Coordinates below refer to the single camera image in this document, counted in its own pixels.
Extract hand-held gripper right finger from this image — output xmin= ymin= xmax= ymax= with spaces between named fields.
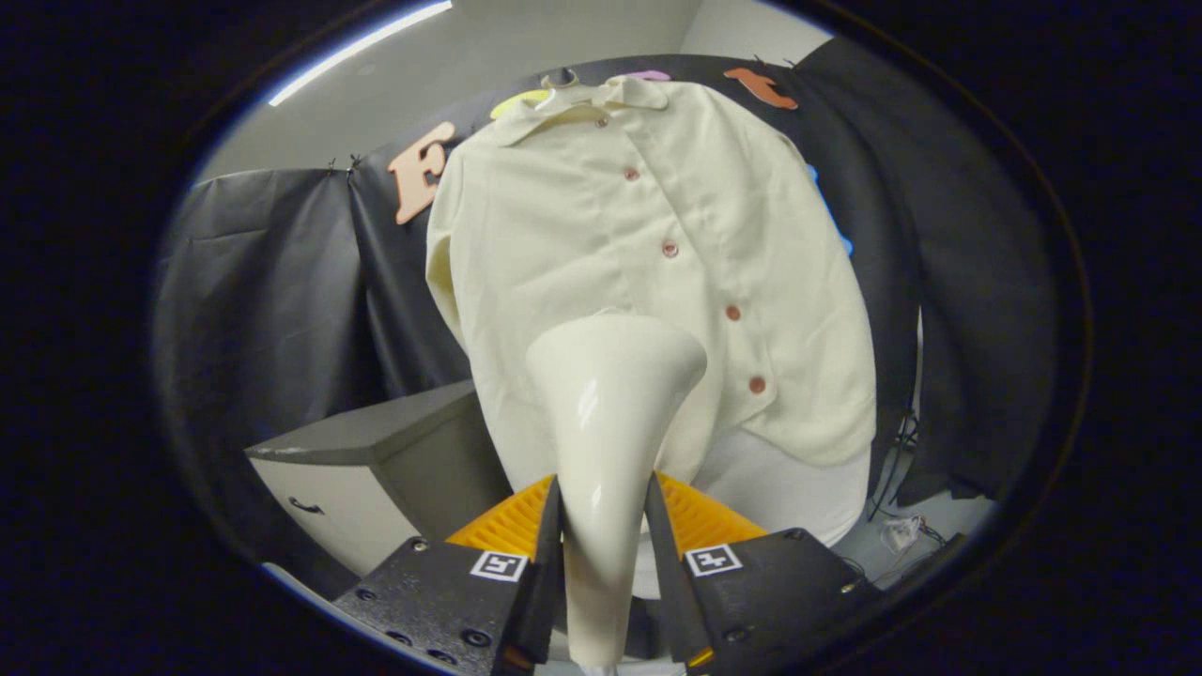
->
xmin=646 ymin=472 xmax=884 ymax=672

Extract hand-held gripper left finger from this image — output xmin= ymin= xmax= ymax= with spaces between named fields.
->
xmin=333 ymin=474 xmax=564 ymax=675

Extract white garment steamer head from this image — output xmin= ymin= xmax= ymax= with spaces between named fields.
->
xmin=524 ymin=313 xmax=708 ymax=669

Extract cream button-up shirt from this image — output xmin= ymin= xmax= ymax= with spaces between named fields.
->
xmin=424 ymin=77 xmax=877 ymax=494

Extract white mannequin torso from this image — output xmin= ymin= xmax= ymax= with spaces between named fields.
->
xmin=634 ymin=427 xmax=870 ymax=602

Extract grey drawer cabinet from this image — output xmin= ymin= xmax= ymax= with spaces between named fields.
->
xmin=246 ymin=378 xmax=513 ymax=578

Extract black backdrop cloth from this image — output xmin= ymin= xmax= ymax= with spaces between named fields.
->
xmin=155 ymin=38 xmax=1062 ymax=574

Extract black hanging cables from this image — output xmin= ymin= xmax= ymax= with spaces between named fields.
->
xmin=869 ymin=310 xmax=926 ymax=522

